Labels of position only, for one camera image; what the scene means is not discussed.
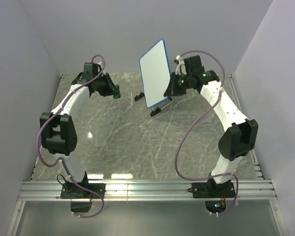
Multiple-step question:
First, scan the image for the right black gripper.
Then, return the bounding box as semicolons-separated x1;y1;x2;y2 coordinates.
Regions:
164;71;192;97

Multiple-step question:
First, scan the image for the green whiteboard eraser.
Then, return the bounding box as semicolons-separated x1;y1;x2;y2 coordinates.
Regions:
113;85;121;99

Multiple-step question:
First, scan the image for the blue framed whiteboard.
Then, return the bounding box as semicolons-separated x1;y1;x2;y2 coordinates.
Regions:
139;38;171;109

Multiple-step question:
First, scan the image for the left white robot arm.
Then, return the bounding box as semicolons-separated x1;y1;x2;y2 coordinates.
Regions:
38;61;121;198

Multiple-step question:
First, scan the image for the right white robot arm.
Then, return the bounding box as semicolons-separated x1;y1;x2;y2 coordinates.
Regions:
164;56;259;198

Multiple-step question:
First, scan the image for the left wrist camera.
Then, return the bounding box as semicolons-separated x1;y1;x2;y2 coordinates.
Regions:
82;62;102;78

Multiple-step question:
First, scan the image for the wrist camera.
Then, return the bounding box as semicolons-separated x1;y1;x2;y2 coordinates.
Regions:
82;62;102;78
183;55;205;74

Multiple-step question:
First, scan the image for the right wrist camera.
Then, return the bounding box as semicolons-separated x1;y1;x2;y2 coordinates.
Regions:
183;55;205;74

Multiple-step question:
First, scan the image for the black wire whiteboard stand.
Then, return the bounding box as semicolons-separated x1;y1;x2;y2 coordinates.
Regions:
134;92;173;117

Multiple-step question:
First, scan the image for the aluminium right side rail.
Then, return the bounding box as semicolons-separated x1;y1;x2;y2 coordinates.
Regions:
228;74;265;179

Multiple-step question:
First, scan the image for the aluminium rail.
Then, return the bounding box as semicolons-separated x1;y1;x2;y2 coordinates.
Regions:
17;179;277;202
228;74;265;179

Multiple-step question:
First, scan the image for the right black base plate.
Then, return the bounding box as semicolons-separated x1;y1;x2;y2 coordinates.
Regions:
187;179;236;199

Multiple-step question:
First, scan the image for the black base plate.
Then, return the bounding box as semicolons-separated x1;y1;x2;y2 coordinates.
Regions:
187;179;236;199
60;182;106;199

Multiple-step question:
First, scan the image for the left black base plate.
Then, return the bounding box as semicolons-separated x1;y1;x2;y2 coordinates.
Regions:
60;182;106;199

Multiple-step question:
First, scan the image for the aluminium front rail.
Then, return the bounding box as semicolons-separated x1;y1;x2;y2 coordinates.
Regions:
17;179;277;202

